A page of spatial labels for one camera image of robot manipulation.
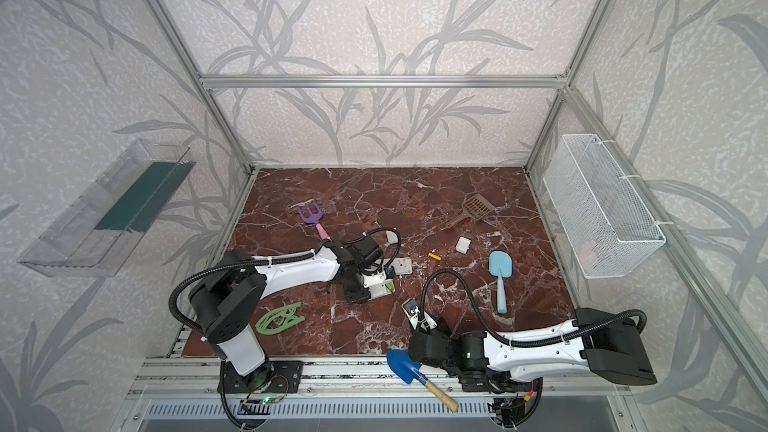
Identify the light blue spatula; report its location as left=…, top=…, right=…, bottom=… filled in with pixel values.
left=489, top=251, right=514, bottom=315

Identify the clear plastic wall bin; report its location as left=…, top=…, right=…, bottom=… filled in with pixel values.
left=18, top=139, right=196, bottom=278

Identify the green plastic hanger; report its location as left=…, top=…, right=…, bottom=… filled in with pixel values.
left=255, top=302, right=305, bottom=336

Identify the blue shovel wooden handle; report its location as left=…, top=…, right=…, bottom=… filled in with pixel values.
left=386, top=350, right=459, bottom=413

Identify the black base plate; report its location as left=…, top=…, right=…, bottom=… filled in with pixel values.
left=217, top=360, right=304, bottom=395
left=458, top=368, right=533, bottom=395

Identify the purple toy garden fork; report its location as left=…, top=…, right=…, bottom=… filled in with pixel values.
left=296, top=199, right=330, bottom=240

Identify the aluminium front rail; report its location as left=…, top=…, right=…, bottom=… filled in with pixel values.
left=126, top=355, right=631, bottom=399

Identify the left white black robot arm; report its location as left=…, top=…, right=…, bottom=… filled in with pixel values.
left=168, top=235, right=391, bottom=378

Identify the white wire basket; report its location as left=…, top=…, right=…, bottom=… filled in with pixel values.
left=543, top=134, right=666, bottom=279

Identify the white battery cover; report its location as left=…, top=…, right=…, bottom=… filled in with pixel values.
left=386, top=230, right=401, bottom=244
left=455, top=237, right=471, bottom=255

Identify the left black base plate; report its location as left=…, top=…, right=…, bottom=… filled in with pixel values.
left=217, top=360, right=304, bottom=395

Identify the white remote control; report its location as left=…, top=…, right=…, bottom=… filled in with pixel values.
left=389, top=257, right=414, bottom=276
left=363, top=272, right=395, bottom=300

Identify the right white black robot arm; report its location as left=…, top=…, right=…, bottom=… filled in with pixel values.
left=405, top=300, right=657, bottom=394

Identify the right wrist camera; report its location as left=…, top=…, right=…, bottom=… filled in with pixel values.
left=401, top=299, right=437, bottom=331

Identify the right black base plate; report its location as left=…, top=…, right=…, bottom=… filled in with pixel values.
left=458, top=368, right=533, bottom=395

